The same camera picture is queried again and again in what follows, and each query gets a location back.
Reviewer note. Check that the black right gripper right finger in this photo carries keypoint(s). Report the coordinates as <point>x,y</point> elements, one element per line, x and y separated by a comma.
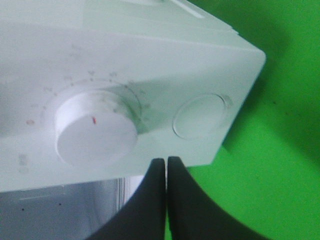
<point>193,215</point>

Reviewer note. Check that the round white door button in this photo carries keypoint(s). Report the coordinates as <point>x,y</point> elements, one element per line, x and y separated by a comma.
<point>198,116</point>

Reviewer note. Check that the lower white microwave knob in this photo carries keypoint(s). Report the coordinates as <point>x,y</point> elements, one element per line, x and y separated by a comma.
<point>94,128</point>

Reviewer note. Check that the green table cloth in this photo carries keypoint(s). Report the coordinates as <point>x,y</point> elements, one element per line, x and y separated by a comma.
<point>267,172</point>

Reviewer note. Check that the white microwave door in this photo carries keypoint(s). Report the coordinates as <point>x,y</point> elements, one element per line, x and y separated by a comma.
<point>63,212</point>

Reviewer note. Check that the white microwave oven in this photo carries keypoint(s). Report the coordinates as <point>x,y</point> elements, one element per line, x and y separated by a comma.
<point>155,54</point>

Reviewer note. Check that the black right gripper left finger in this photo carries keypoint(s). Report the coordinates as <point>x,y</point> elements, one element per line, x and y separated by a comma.
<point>143,217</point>

